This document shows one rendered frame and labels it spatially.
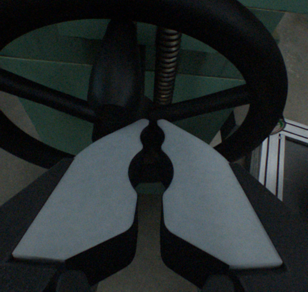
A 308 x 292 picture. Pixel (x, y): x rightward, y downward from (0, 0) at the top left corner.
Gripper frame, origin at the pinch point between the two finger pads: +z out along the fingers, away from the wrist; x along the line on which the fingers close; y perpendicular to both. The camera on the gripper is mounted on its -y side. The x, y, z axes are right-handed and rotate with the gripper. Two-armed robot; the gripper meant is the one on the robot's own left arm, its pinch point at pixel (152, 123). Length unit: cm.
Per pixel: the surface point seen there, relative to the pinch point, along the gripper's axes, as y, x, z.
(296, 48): 25, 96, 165
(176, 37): -2.1, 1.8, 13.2
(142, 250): 79, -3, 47
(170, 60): 0.2, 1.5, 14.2
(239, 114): 15.9, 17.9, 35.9
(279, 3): -4.9, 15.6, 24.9
